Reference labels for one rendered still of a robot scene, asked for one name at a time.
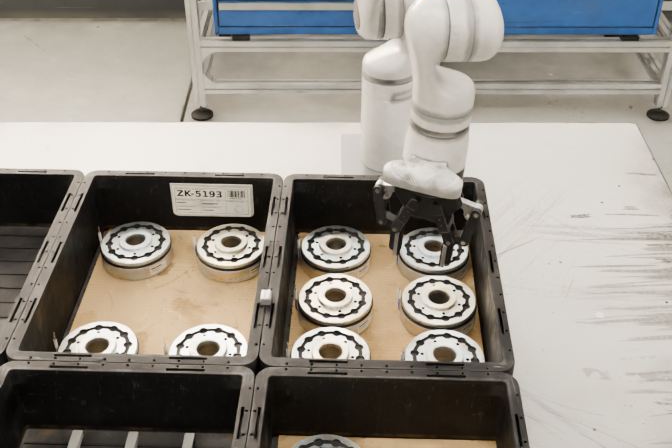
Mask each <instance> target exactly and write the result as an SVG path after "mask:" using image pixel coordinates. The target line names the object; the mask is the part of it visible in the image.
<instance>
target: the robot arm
mask: <svg viewBox="0 0 672 448"><path fill-rule="evenodd" d="M353 16H354V24H355V28H356V30H357V32H358V33H359V35H360V36H361V37H363V38H365V39H370V40H381V39H390V40H389V41H388V42H386V43H385V44H383V45H381V46H379V47H376V48H374V49H372V50H370V51H369V52H368V53H366V55H365V56H364V58H363V61H362V94H361V138H360V160H361V162H362V163H363V164H364V165H365V166H366V167H368V168H370V169H372V170H376V171H381V172H383V176H381V177H379V178H378V180H377V182H376V184H375V186H374V188H373V195H374V203H375V211H376V219H377V223H378V224H379V225H380V226H384V225H385V226H387V227H388V228H389V229H390V231H391V232H390V240H389V248H390V249H391V250H393V255H396V256H398V254H399V252H400V250H401V247H402V241H403V234H404V226H405V225H404V224H405V223H406V222H407V221H408V219H409V218H410V216H411V215H412V218H416V219H425V220H427V221H429V222H432V223H436V225H437V229H438V232H439V233H441V236H442V239H443V243H442V246H441V252H440V259H439V265H438V267H442V268H444V265H445V264H449V263H450V261H451V258H452V256H453V250H454V245H458V244H459V245H460V246H463V247H465V246H467V245H468V243H469V241H470V239H471V237H472V234H473V232H474V230H475V228H476V226H477V224H478V222H479V219H480V217H481V214H482V212H483V209H484V206H485V203H484V202H483V201H482V200H477V201H476V202H475V203H474V202H472V201H470V200H467V199H465V198H464V195H463V193H462V186H463V176H464V171H465V165H466V159H467V153H468V148H469V130H470V122H471V116H472V111H473V106H474V100H475V86H474V83H473V81H472V80H471V79H470V78H469V77H468V76H467V75H465V74H463V73H461V72H459V71H456V70H453V69H449V68H445V67H441V66H438V65H436V63H437V62H481V61H486V60H489V59H491V58H492V57H493V56H494V55H495V54H496V53H497V52H498V50H499V49H500V47H501V44H502V42H503V38H504V21H503V16H502V13H501V9H500V7H499V5H498V2H497V0H355V1H354V13H353ZM393 192H395V193H396V195H397V197H398V198H399V200H400V201H401V203H402V205H403V206H402V208H401V209H400V211H399V212H398V213H397V215H394V214H393V213H391V207H390V199H389V198H390V197H391V195H392V193H393ZM459 208H462V209H463V211H464V214H463V215H464V217H465V219H466V220H467V221H466V224H465V226H464V228H463V230H456V226H455V223H454V214H453V213H454V212H455V211H457V210H458V209H459Z"/></svg>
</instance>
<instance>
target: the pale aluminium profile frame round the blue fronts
mask: <svg viewBox="0 0 672 448"><path fill-rule="evenodd" d="M184 2H185V12H186V22H187V32H188V42H189V51H190V61H191V71H192V81H193V91H194V101H195V107H200V108H199V109H196V110H194V111H192V113H191V117H192V118H193V119H194V120H197V121H206V120H209V119H211V118H212V117H213V111H212V110H210V109H208V108H203V107H206V106H207V94H362V79H216V77H213V76H212V75H210V70H211V66H212V62H213V58H214V54H215V52H369V51H370V50H372V49H374V48H376V47H379V46H381V45H383V44H385V43H386V42H388V41H389V40H390V39H381V40H370V39H365V38H363V37H250V34H232V37H230V36H231V35H230V34H215V29H214V17H213V11H212V10H213V5H212V0H201V1H198V0H184ZM211 12H212V15H211ZM210 16H211V18H210ZM209 20H210V22H209ZM208 23H209V26H208ZM207 27H208V30H207ZM206 31H207V33H206ZM656 33H657V34H658V36H659V37H643V36H642V35H604V37H504V38H503V42H502V44H501V47H500V49H499V50H498V52H635V53H636V55H637V56H638V58H639V60H640V61H641V63H642V65H643V67H644V68H645V70H646V72H647V74H648V75H649V77H650V79H471V80H472V81H473V83H474V86H475V94H655V98H654V102H653V103H654V104H655V106H656V108H658V109H649V110H648V111H647V114H646V115H647V117H648V118H649V119H651V120H654V121H660V122H661V121H667V120H668V119H669V116H670V115H669V113H668V112H666V111H665V110H662V109H661V108H667V106H668V102H669V98H670V94H671V90H672V23H671V24H670V23H669V21H668V20H667V18H666V17H665V15H664V14H663V13H662V11H661V13H660V18H659V23H658V27H657V32H656ZM205 35H206V37H205ZM653 52H664V58H663V62H662V66H661V65H660V63H659V62H658V60H657V58H656V57H655V55H654V53H653Z"/></svg>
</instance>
